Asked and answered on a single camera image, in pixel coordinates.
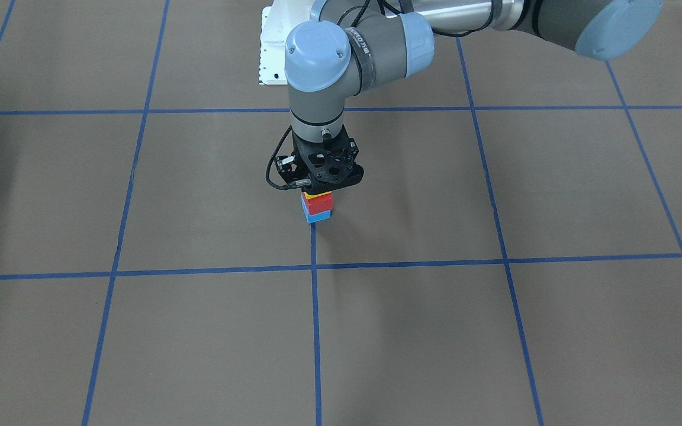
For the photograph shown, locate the blue wooden cube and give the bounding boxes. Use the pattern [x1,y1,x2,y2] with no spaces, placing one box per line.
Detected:
[301,204,332,224]

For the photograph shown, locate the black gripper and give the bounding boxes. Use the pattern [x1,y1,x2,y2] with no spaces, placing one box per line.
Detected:
[276,126,363,192]

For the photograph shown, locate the red wooden cube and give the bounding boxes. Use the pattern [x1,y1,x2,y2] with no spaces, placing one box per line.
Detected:
[300,192,334,215]

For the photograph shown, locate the blue tape grid lines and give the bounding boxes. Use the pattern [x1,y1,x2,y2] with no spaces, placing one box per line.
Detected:
[0,1,682,425]

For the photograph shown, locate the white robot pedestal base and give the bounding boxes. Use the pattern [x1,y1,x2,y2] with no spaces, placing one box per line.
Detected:
[258,1,292,85]

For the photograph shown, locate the yellow wooden cube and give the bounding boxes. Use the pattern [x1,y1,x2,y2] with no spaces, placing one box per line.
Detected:
[302,191,332,199]

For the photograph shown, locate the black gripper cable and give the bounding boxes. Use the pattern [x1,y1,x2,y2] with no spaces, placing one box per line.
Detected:
[265,124,306,191]

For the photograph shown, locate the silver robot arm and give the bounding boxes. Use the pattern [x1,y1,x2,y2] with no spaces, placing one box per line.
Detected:
[268,1,662,196]

